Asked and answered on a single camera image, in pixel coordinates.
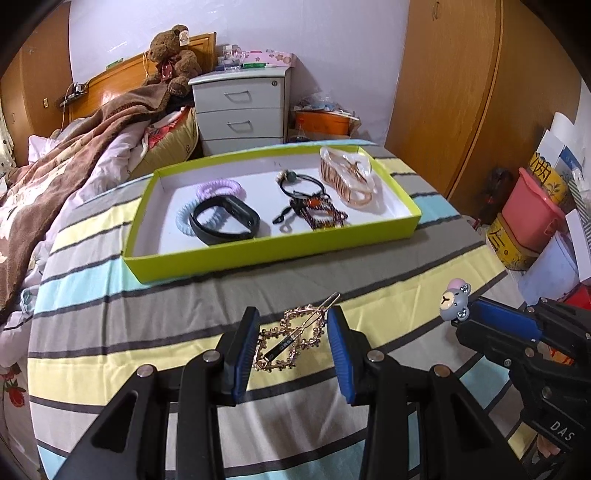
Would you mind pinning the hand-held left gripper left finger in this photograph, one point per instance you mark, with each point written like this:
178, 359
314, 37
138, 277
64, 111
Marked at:
242, 355

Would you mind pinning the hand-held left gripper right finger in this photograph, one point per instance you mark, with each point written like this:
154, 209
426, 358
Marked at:
341, 355

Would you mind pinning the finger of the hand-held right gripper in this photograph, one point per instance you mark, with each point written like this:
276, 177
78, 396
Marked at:
508, 318
489, 339

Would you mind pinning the gold beaded hair clip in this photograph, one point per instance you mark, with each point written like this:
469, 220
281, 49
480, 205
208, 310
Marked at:
279, 347

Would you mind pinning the grey bear hair clip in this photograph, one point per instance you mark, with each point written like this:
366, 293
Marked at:
452, 302

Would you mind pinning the black wristband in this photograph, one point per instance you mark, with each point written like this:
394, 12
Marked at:
207, 235

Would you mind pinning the green cardboard tray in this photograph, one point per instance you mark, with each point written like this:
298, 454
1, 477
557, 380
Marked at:
258, 181

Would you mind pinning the pale blue bag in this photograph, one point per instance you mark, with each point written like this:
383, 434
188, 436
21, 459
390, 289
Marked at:
549, 272

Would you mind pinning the red box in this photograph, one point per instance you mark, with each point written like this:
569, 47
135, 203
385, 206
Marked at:
579, 295

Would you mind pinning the striped bed sheet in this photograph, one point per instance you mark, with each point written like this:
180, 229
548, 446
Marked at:
277, 277

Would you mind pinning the pink plastic bucket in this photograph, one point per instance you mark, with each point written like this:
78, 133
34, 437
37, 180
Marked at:
531, 217

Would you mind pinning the dark bag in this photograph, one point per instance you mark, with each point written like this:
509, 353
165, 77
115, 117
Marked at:
496, 194

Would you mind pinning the tall yellow patterned box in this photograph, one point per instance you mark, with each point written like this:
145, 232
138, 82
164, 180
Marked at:
551, 180

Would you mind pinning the beige claw hair clip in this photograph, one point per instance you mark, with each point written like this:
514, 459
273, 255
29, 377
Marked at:
346, 184

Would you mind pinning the white paper boards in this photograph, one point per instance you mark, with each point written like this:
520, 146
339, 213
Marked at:
572, 147

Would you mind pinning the yellow pillow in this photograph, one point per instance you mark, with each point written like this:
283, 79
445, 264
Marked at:
175, 138

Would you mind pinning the cardboard box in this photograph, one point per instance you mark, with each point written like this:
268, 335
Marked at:
355, 127

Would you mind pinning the large wooden wardrobe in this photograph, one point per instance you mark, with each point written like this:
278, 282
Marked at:
461, 92

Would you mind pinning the orange box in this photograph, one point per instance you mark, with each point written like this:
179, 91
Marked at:
323, 122

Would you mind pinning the pale pink quilt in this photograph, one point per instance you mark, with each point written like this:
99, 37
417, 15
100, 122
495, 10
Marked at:
115, 152

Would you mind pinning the white nightstand with drawers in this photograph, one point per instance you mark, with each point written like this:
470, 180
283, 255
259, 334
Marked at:
240, 115

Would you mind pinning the pile of plastic packets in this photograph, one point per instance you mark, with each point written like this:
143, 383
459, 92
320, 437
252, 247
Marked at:
323, 102

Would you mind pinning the brown fleece blanket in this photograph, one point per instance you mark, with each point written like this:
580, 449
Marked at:
55, 166

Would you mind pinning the green pen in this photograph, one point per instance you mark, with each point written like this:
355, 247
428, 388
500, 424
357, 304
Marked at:
254, 66

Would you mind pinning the glass jar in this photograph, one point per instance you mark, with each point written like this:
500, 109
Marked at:
231, 57

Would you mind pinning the pink floral box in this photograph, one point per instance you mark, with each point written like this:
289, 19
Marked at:
272, 57

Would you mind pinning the brown teddy bear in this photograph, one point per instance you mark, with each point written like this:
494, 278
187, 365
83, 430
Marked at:
171, 60

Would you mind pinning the wooden headboard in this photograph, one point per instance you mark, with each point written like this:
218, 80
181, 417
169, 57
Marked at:
124, 74

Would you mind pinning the power strip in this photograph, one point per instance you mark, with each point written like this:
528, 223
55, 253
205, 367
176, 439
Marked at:
74, 90

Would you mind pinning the patterned curtain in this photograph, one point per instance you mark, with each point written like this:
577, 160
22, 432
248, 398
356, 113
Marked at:
5, 147

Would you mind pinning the narrow wooden wardrobe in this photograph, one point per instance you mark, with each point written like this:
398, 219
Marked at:
37, 69

